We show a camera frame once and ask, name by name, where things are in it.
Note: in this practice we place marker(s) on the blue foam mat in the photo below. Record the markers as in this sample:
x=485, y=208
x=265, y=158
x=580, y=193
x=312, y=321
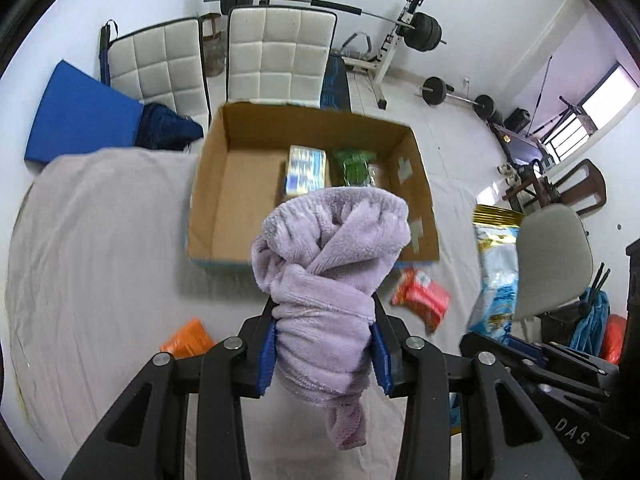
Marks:
x=75, y=115

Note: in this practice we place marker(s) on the orange plastic bag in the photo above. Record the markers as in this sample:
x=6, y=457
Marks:
x=614, y=339

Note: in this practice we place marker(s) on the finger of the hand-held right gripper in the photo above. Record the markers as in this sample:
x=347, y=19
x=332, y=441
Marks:
x=505, y=355
x=580, y=357

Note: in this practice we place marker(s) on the lavender fleece towel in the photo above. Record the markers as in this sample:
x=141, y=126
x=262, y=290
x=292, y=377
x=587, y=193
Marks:
x=325, y=285

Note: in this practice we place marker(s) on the grey bed sheet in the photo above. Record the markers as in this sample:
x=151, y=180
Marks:
x=100, y=260

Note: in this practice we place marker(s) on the black box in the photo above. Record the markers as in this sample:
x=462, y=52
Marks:
x=517, y=121

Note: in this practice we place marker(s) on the white quilted chair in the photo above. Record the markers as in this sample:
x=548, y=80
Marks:
x=155, y=70
x=277, y=55

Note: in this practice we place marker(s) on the dark blue cloth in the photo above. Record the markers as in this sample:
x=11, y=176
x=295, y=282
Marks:
x=165, y=127

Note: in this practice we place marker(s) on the white weight bench rack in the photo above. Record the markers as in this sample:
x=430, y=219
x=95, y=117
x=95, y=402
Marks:
x=395, y=45

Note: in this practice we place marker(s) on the barbell with black plates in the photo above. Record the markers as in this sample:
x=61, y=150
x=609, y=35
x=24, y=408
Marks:
x=325, y=6

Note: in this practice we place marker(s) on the blue bench pad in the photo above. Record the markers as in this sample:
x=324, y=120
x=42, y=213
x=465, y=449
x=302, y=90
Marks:
x=334, y=82

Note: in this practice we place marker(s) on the blue and white packet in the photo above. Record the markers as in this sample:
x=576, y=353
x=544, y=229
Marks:
x=305, y=170

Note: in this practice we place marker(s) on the red orange packet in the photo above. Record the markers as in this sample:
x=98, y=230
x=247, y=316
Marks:
x=421, y=301

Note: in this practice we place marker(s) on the grey plastic chair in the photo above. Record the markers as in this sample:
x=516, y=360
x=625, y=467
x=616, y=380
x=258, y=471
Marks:
x=550, y=260

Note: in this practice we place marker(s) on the blue fabric bag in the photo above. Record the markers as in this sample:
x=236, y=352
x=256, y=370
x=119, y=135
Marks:
x=591, y=321

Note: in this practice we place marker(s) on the green packet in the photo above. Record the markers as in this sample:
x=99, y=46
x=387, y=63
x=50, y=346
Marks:
x=356, y=167

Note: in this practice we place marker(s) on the cardboard box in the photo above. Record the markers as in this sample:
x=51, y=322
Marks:
x=230, y=185

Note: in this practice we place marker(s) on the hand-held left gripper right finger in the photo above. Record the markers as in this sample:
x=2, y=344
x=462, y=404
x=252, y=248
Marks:
x=382, y=366

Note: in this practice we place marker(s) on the small black barbell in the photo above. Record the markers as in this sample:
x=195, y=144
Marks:
x=457, y=96

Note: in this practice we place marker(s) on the window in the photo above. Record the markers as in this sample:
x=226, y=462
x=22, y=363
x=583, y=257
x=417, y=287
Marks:
x=595, y=105

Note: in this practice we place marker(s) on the white blue gold-topped bag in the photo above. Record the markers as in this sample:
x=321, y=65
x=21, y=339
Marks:
x=495, y=270

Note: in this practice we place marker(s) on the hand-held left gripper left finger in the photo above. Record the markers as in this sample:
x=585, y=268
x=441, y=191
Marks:
x=266, y=360

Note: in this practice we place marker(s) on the brown wooden chair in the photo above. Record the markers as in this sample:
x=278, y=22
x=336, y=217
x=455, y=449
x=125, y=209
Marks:
x=580, y=185

